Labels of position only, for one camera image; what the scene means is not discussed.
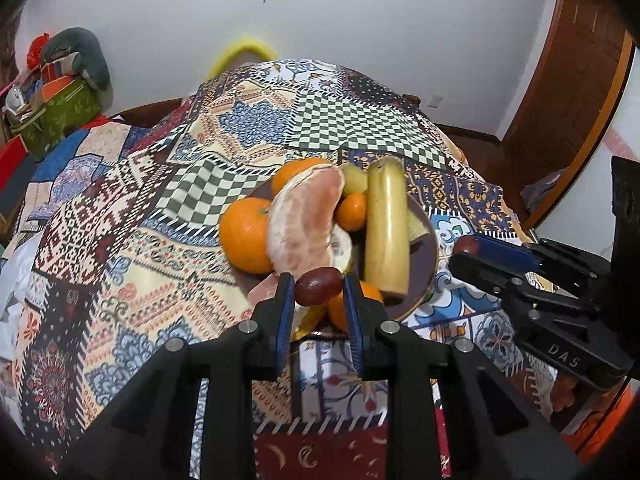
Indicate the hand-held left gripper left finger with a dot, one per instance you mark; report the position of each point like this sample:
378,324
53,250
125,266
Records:
285,320

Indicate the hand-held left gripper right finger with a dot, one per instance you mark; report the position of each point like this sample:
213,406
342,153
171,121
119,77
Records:
352,325

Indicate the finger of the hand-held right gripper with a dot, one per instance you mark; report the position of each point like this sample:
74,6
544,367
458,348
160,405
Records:
485,272
505,252

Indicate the small orange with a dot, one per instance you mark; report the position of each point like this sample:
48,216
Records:
352,210
367,305

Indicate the dark red date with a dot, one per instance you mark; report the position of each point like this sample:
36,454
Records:
467,245
317,286

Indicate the purple round plate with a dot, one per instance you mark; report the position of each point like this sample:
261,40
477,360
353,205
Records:
425,265

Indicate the pomelo slice with yellow rind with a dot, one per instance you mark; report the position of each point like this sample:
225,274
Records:
342,252

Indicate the large orange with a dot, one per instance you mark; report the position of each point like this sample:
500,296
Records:
299,172
247,235

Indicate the peeled pink pomelo piece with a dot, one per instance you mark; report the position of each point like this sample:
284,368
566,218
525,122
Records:
302,225

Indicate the yellow sugarcane piece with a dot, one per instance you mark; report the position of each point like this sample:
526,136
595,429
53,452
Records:
355,180
385,225

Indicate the grey cloth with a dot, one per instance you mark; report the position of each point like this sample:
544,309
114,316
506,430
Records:
545,186

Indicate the patchwork printed tablecloth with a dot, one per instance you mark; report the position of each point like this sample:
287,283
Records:
150,240

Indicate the wooden door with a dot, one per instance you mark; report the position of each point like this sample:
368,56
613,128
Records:
575,85

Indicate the white cloth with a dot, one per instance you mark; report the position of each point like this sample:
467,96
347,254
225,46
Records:
17,290

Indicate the yellow curved chair back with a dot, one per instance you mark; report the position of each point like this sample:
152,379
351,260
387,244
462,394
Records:
240,52

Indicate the red flat box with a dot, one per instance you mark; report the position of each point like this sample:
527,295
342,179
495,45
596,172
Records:
12,162

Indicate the orange box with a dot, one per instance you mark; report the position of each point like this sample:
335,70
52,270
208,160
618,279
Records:
56,89

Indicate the grey green cushion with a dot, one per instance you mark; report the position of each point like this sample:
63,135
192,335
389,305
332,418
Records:
80,52

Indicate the red plastic bag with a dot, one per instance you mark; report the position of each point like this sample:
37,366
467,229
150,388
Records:
37,50

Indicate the white wall outlet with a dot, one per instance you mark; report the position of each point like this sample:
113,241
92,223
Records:
435,100

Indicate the wooden bed frame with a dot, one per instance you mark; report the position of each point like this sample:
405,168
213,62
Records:
150,112

